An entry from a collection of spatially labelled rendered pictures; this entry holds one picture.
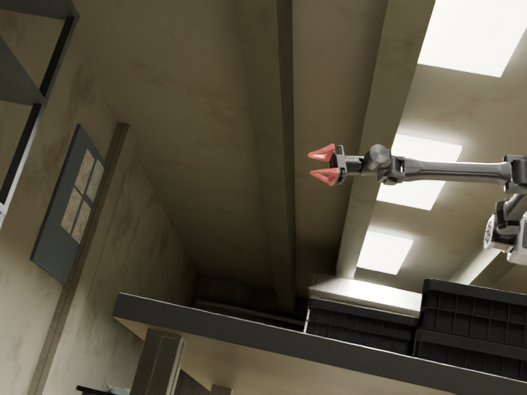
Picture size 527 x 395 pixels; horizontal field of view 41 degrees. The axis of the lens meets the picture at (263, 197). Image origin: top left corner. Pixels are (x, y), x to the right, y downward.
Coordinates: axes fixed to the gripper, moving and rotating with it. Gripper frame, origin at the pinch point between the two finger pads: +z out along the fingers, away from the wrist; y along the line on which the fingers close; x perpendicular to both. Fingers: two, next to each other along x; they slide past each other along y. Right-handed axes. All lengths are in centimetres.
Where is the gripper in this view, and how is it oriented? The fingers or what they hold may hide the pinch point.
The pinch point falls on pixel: (312, 164)
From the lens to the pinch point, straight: 206.3
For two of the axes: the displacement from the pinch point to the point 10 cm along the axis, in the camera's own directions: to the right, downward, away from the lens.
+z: -9.8, -0.3, -1.9
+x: -1.8, 5.2, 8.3
